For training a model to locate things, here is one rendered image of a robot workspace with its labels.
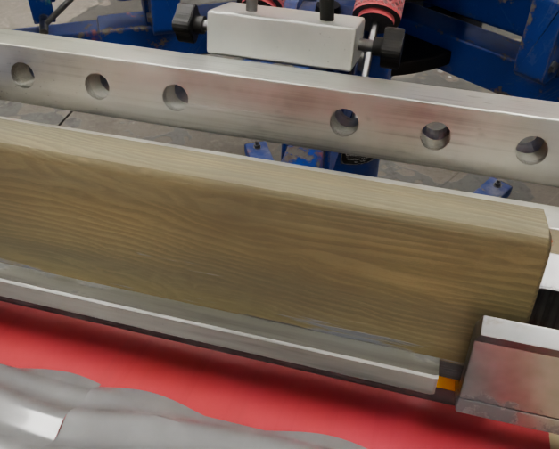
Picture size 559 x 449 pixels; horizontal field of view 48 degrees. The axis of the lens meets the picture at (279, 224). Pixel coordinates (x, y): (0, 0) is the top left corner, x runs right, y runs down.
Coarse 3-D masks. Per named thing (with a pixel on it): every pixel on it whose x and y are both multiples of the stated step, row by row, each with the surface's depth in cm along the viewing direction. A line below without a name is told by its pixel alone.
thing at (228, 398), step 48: (144, 336) 33; (144, 384) 30; (192, 384) 30; (240, 384) 30; (288, 384) 30; (336, 384) 31; (336, 432) 28; (384, 432) 28; (432, 432) 28; (480, 432) 28; (528, 432) 29
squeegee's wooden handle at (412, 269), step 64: (0, 128) 29; (0, 192) 29; (64, 192) 28; (128, 192) 27; (192, 192) 26; (256, 192) 26; (320, 192) 25; (384, 192) 25; (0, 256) 30; (64, 256) 29; (128, 256) 28; (192, 256) 28; (256, 256) 27; (320, 256) 26; (384, 256) 25; (448, 256) 24; (512, 256) 24; (320, 320) 27; (384, 320) 26; (448, 320) 26; (512, 320) 25
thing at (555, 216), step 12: (24, 120) 50; (84, 132) 49; (96, 132) 49; (168, 144) 48; (228, 156) 47; (240, 156) 47; (312, 168) 46; (372, 180) 44; (384, 180) 45; (456, 192) 44; (468, 192) 44; (516, 204) 43; (528, 204) 43; (540, 204) 43; (552, 216) 41; (552, 228) 40; (552, 240) 40; (552, 252) 40
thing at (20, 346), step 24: (0, 312) 34; (24, 312) 34; (48, 312) 34; (0, 336) 32; (24, 336) 32; (48, 336) 32; (72, 336) 32; (96, 336) 32; (120, 336) 33; (0, 360) 30; (24, 360) 30; (48, 360) 31; (72, 360) 31; (96, 360) 31
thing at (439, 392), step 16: (16, 304) 33; (32, 304) 33; (96, 320) 32; (160, 336) 32; (176, 336) 31; (224, 352) 31; (240, 352) 31; (304, 368) 30; (368, 384) 29; (384, 384) 29; (432, 400) 29; (448, 400) 29
